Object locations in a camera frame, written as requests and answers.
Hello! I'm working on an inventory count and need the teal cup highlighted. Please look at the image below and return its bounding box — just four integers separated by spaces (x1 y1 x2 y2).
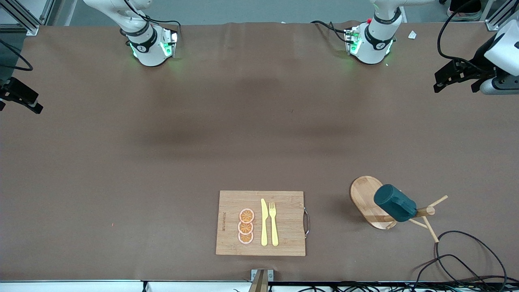
373 184 418 223

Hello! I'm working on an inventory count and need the black loose looped cable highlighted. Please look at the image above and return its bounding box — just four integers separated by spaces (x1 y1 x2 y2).
414 254 493 292
435 230 508 284

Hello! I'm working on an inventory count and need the white table edge rail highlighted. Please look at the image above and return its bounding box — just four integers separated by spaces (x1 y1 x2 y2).
0 280 519 292

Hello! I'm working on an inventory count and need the yellow plastic knife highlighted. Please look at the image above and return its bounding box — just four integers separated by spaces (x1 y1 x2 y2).
260 198 269 247

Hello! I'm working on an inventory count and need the black left base cable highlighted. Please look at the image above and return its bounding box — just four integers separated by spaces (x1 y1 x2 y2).
311 20 350 43

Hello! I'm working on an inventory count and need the dark shoe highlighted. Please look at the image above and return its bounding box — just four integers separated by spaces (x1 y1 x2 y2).
447 0 484 21

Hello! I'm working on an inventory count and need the black right base cable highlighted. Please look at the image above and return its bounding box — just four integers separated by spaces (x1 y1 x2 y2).
122 0 182 39

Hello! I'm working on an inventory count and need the wooden mug tree stand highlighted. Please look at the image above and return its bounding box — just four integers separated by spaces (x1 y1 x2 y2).
350 176 449 244

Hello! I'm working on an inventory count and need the yellow plastic fork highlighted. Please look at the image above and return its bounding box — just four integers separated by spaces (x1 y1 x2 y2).
269 202 279 247

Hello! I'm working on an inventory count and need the brown table cover mat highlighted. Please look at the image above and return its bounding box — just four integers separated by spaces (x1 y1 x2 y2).
0 21 519 282

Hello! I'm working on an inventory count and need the aluminium frame profile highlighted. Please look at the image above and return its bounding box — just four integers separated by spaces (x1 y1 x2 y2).
485 0 519 32
0 0 55 36

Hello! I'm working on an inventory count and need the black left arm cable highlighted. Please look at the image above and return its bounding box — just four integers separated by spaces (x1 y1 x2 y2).
437 0 496 74

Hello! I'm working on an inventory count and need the metal table edge bracket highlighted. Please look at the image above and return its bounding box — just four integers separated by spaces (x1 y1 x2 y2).
248 269 274 292

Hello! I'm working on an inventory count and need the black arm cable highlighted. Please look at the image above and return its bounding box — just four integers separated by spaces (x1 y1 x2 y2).
0 39 34 72
437 0 496 74

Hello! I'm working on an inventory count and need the black base cable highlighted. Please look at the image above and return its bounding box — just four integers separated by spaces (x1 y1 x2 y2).
122 0 182 39
311 20 350 43

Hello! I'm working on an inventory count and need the bamboo cutting board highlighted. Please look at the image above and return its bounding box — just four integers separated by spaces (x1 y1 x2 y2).
215 190 311 257

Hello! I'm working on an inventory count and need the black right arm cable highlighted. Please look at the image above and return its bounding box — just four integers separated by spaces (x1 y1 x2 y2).
0 39 34 72

